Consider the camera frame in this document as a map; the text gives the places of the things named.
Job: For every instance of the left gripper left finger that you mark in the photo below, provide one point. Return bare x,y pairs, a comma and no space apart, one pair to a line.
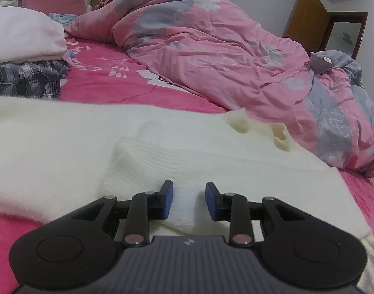
143,208

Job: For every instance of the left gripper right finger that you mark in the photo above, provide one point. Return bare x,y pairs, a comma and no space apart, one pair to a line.
232,208

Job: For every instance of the cream fleece sweater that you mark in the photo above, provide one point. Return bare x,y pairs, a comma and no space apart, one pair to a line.
56,157

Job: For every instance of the pile of white clothes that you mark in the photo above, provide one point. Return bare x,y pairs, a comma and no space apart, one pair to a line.
34,59

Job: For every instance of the pink floral bed blanket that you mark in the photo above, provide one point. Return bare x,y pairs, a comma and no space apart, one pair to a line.
102,75

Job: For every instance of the pink grey floral duvet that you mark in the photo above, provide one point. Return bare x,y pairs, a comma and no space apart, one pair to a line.
214,49

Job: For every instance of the brown wooden door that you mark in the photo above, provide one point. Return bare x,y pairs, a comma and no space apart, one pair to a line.
317,29

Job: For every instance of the light blue garment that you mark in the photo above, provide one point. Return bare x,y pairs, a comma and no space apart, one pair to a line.
63,19

